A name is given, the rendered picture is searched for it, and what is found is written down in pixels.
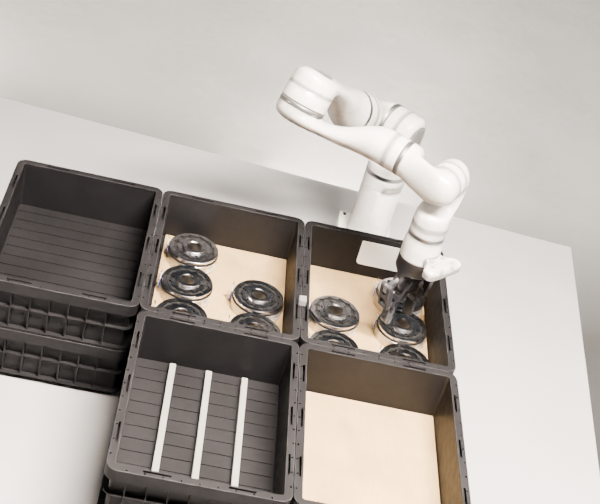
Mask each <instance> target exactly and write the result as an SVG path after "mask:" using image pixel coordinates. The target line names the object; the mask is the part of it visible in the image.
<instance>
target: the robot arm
mask: <svg viewBox="0 0 600 504"><path fill-rule="evenodd" d="M276 110H277V111H278V113H279V114H280V115H282V117H283V118H284V119H287V120H288V121H289V122H291V123H293V124H295V125H297V126H299V127H300V128H303V129H305V130H307V131H309V132H311V133H313V134H315V135H317V136H319V137H321V138H324V139H326V140H328V141H330V142H332V143H334V144H337V145H339V146H341V147H343V148H346V149H348V150H351V151H353V152H355V153H357V154H359V155H361V156H363V157H365V158H367V159H369V160H368V163H367V166H366V169H365V172H364V176H363V179H362V182H361V185H360V188H359V191H358V195H357V198H356V201H355V204H354V207H353V210H352V213H351V216H350V219H349V223H348V226H347V228H348V229H352V230H357V231H362V232H366V233H371V234H376V235H380V236H385V237H386V234H387V231H388V228H389V226H390V223H391V220H392V217H393V214H394V211H395V208H396V205H397V202H398V200H399V197H400V194H401V191H402V188H403V185H404V182H405V183H406V184H407V185H408V186H409V187H410V188H411V189H412V190H413V191H414V192H415V193H416V194H417V195H418V196H419V197H420V198H421V199H423V201H422V202H421V204H420V205H419V206H418V207H417V209H416V211H415V213H414V215H413V218H412V221H411V224H410V227H409V229H408V231H407V233H406V235H405V237H404V239H403V242H402V245H401V248H400V251H399V253H398V256H397V259H396V268H397V273H396V275H395V276H394V278H393V281H391V282H389V283H387V282H386V281H383V282H382V283H381V287H380V292H379V298H378V304H380V305H381V306H382V307H383V311H382V313H381V320H382V321H383V322H384V323H385V324H389V323H391V320H392V317H393V314H394V312H395V308H396V307H397V305H398V304H399V302H402V301H403V300H404V299H405V297H406V296H407V294H408V295H409V296H407V297H406V300H405V303H404V305H403V308H402V311H403V313H405V314H406V315H407V316H411V315H412V313H413V311H414V308H415V306H416V303H417V302H418V301H419V300H420V299H421V297H422V296H423V297H426V296H427V294H428V292H429V290H430V289H431V287H432V285H433V283H434V281H436V280H439V279H442V278H445V277H448V276H451V275H454V274H456V273H458V272H459V270H460V267H461V263H460V261H459V260H457V259H455V258H448V257H443V256H441V255H440V253H441V251H442V246H443V242H444V239H445V237H446V234H447V231H448V229H449V225H450V222H451V220H452V217H453V215H454V214H455V212H456V210H457V209H458V207H459V205H460V203H461V201H462V199H463V197H464V195H465V193H466V191H467V189H468V186H469V182H470V175H469V171H468V168H467V167H466V165H465V164H464V163H463V162H462V161H460V160H458V159H446V160H443V161H441V162H440V163H439V164H437V165H436V166H435V167H433V166H432V165H430V164H429V163H428V162H427V161H425V160H424V156H425V152H424V149H423V148H422V147H421V146H420V144H421V142H422V139H423V137H424V134H425V130H426V122H425V120H424V119H423V118H422V117H420V116H419V115H417V114H415V113H414V112H412V111H410V110H409V109H407V108H406V107H404V106H402V105H400V104H398V103H395V102H391V101H384V100H379V99H378V98H377V97H376V96H374V95H373V94H371V93H369V92H367V91H364V90H362V89H359V88H356V87H353V86H350V85H347V84H345V83H342V82H340V81H338V80H337V79H335V78H333V77H331V76H329V75H328V74H326V73H324V72H322V71H320V70H319V69H316V68H313V67H311V66H310V67H309V66H299V67H297V68H296V69H295V71H294V72H293V73H292V75H291V77H290V78H289V80H288V82H287V84H286V86H285V88H284V90H283V91H282V93H281V95H280V97H279V99H278V101H277V103H276ZM326 111H327V112H328V115H329V118H330V120H331V121H332V123H333V124H334V125H333V124H330V123H327V122H325V121H323V117H324V115H325V113H326ZM424 284H425V285H426V287H425V289H423V285H424ZM395 289H396V291H398V292H399V293H400V294H401V295H400V296H399V295H398V294H397V293H396V292H395ZM392 297H394V298H395V301H394V302H393V303H392Z"/></svg>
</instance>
